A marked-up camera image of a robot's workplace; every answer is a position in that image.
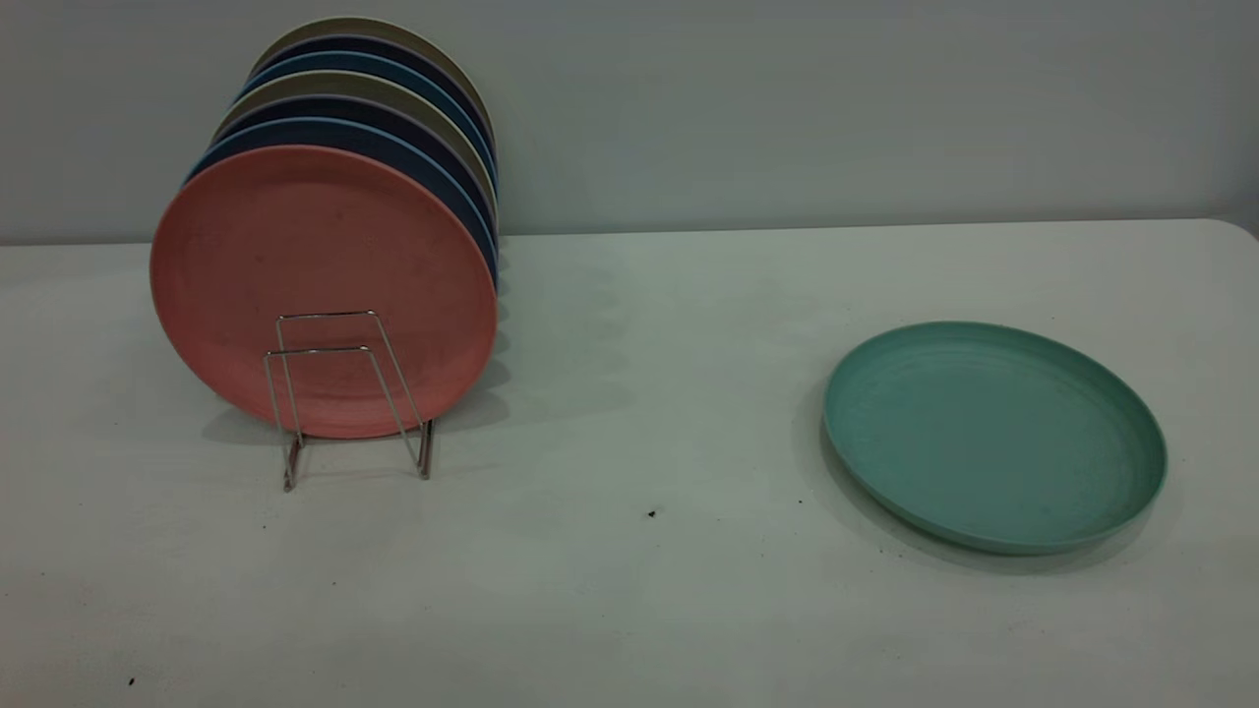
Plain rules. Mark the green plate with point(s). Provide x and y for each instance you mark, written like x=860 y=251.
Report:
x=984 y=442

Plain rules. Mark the pink plate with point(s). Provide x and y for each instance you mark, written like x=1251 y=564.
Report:
x=315 y=246

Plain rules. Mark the blue plate light rim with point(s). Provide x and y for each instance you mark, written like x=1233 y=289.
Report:
x=344 y=133

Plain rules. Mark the dark purple plate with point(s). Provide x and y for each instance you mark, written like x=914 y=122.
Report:
x=364 y=44
x=344 y=108

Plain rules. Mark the beige plate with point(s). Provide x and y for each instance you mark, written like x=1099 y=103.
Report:
x=344 y=84
x=364 y=25

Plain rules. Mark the teal blue plate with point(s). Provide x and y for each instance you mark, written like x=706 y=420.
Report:
x=364 y=64

